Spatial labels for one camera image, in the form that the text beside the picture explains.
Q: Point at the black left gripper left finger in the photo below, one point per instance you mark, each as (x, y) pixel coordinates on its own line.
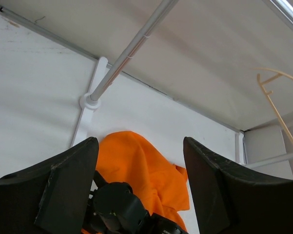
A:
(51, 196)

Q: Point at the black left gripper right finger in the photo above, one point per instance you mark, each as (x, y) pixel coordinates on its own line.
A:
(232, 199)

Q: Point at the beige plastic hanger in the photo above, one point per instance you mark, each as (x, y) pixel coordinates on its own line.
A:
(277, 88)

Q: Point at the orange trousers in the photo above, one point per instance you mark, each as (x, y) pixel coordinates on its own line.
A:
(138, 191)

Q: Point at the white clothes rack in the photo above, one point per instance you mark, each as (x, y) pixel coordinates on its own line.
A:
(101, 80)

